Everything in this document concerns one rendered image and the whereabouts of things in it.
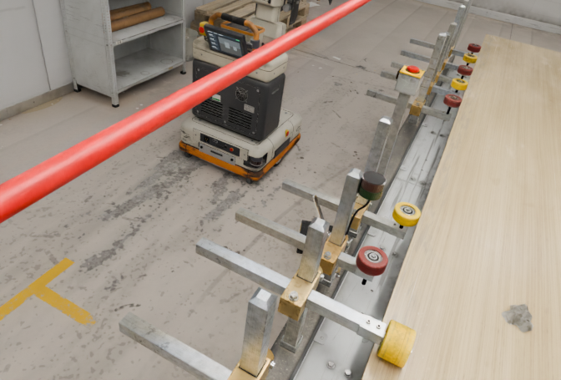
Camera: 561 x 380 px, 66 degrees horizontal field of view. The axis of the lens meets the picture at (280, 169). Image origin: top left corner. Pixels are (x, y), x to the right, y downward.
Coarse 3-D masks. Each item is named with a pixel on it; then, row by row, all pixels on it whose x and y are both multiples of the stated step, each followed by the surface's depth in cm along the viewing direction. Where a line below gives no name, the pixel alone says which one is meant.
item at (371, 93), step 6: (372, 90) 224; (372, 96) 224; (378, 96) 223; (384, 96) 222; (390, 96) 221; (390, 102) 222; (396, 102) 220; (408, 102) 218; (408, 108) 219; (426, 108) 215; (432, 108) 216; (432, 114) 215; (438, 114) 213; (444, 114) 212; (450, 114) 212; (444, 120) 214
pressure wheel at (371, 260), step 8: (368, 248) 116; (376, 248) 116; (360, 256) 113; (368, 256) 114; (376, 256) 113; (384, 256) 114; (360, 264) 113; (368, 264) 111; (376, 264) 111; (384, 264) 112; (368, 272) 112; (376, 272) 112
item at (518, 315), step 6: (510, 306) 106; (516, 306) 105; (522, 306) 106; (504, 312) 104; (510, 312) 104; (516, 312) 103; (522, 312) 103; (528, 312) 103; (510, 318) 102; (516, 318) 102; (522, 318) 102; (528, 318) 103; (510, 324) 102; (516, 324) 102; (522, 324) 101; (528, 324) 101; (522, 330) 100; (528, 330) 101
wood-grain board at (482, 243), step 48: (528, 48) 295; (480, 96) 215; (528, 96) 223; (480, 144) 173; (528, 144) 178; (432, 192) 142; (480, 192) 145; (528, 192) 149; (432, 240) 123; (480, 240) 125; (528, 240) 128; (432, 288) 108; (480, 288) 110; (528, 288) 112; (432, 336) 96; (480, 336) 98; (528, 336) 100
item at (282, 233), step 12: (240, 216) 128; (252, 216) 127; (264, 228) 125; (276, 228) 124; (288, 228) 125; (288, 240) 123; (300, 240) 122; (336, 264) 119; (348, 264) 117; (360, 276) 117; (372, 276) 115
